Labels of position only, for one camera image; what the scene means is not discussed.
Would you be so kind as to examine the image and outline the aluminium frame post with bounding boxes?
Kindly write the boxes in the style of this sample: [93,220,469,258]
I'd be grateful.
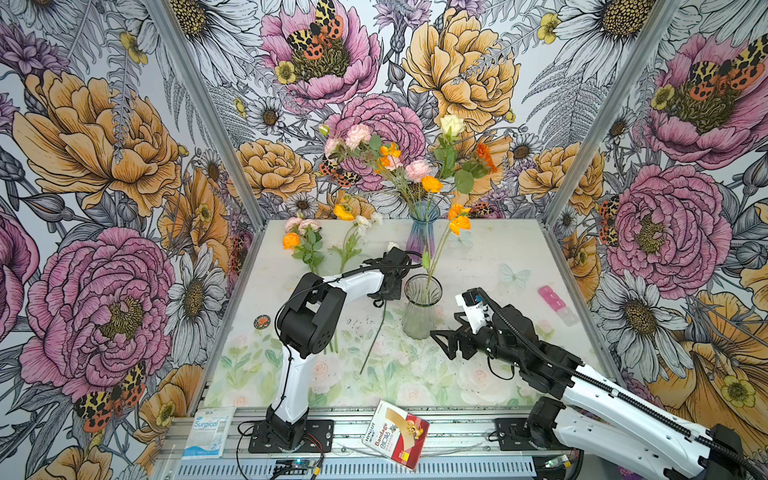
[542,0,682,226]
[140,0,268,232]

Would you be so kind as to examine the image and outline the pink carnation pair stem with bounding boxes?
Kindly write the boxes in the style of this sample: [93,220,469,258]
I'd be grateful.
[379,155,431,205]

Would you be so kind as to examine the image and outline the white small flower stem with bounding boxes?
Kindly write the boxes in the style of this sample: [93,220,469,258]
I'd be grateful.
[330,207,384,273]

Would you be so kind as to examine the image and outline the clear glass vase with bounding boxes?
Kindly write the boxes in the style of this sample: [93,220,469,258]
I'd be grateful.
[402,274,443,340]

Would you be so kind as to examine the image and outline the red white bandage box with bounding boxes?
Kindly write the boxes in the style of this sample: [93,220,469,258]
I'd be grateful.
[362,400,430,471]

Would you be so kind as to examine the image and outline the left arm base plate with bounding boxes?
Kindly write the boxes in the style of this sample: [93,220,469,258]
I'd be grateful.
[247,417,335,454]

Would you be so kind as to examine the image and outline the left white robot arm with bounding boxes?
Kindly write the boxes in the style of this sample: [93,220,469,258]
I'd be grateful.
[261,247,421,451]

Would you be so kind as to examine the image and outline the aluminium frame post right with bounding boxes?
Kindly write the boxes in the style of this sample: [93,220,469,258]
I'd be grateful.
[542,0,682,226]

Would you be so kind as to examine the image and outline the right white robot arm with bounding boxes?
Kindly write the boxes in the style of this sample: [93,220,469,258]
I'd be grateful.
[430,288,765,479]

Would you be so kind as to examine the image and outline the purple blue glass vase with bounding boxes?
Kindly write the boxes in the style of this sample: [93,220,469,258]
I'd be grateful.
[406,201,440,263]

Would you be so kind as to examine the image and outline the green circuit board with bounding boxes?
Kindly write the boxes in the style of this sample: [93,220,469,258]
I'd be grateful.
[270,459,323,480]

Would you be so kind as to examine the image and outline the yellow poppy flower stem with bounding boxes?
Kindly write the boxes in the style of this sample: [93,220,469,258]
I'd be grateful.
[332,142,421,222]

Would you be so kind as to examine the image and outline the pink rose flower stem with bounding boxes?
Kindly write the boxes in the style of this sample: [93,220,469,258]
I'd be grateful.
[319,123,411,192]

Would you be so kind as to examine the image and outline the cream white rose stem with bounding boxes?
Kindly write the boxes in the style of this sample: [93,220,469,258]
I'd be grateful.
[434,114,473,196]

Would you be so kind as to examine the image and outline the aluminium frame post left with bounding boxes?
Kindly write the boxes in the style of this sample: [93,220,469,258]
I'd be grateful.
[140,0,268,232]

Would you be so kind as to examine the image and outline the white blue surgical packet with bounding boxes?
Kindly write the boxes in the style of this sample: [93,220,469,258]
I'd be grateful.
[182,407,236,460]

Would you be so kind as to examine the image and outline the small round orange sticker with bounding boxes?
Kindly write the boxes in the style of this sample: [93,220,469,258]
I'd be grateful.
[253,314,271,330]

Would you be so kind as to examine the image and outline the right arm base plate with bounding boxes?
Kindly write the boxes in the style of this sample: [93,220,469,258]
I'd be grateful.
[487,417,538,452]

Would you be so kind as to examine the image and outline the single white bud stem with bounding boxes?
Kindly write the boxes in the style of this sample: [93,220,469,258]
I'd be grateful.
[359,242,399,375]

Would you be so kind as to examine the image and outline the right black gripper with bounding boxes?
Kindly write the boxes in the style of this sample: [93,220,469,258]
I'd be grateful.
[430,314,524,369]

